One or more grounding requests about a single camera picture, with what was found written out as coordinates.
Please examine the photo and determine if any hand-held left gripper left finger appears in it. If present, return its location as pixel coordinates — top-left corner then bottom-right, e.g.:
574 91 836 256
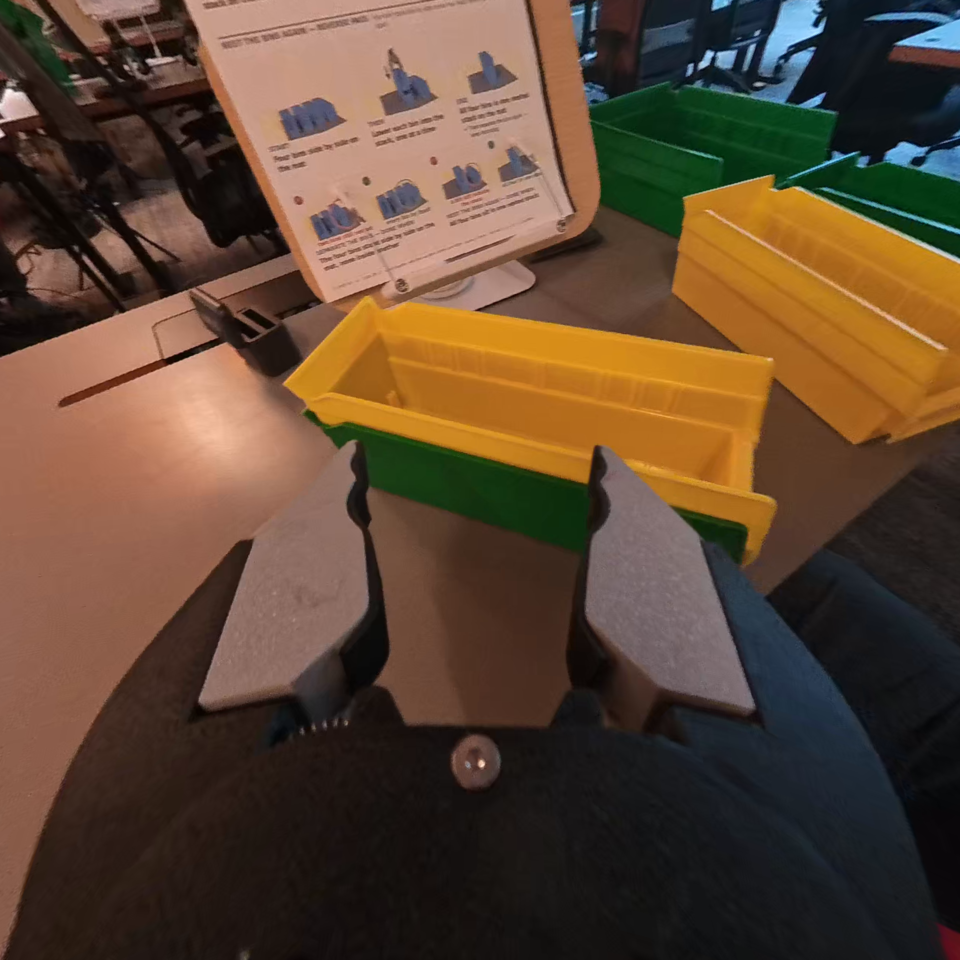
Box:
197 441 391 725

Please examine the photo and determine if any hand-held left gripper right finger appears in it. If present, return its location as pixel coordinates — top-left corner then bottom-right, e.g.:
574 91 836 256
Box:
566 444 759 735

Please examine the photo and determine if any green plastic bin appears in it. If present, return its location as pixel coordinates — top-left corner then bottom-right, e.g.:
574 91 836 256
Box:
303 408 751 565
588 82 839 240
776 152 960 258

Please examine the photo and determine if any yellow plastic bin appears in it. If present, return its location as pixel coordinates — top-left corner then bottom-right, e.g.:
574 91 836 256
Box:
283 296 778 565
671 174 960 445

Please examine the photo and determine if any person's leg in dark trousers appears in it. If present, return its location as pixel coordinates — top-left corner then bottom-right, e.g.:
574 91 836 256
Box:
765 549 960 931

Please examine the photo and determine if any small black holder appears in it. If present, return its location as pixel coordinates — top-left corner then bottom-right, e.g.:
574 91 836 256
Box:
236 306 303 378

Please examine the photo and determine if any dark grey desk cover flap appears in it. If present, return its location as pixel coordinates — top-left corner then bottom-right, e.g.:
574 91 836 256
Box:
187 288 243 348

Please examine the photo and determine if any white stand base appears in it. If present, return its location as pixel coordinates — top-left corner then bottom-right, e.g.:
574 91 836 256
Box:
390 258 538 312

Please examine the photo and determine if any black tripod stand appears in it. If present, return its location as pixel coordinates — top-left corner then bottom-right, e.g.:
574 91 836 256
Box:
0 0 185 312

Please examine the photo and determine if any beige rounded display board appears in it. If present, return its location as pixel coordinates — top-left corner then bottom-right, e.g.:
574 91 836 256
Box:
196 0 601 312

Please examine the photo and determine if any dark office chair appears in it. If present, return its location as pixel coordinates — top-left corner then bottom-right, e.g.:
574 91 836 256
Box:
600 0 785 95

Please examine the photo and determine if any black office chair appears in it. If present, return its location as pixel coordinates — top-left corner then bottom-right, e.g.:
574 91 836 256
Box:
783 0 960 165

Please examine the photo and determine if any orange topped desk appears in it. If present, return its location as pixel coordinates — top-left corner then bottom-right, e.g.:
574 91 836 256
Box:
888 21 960 70

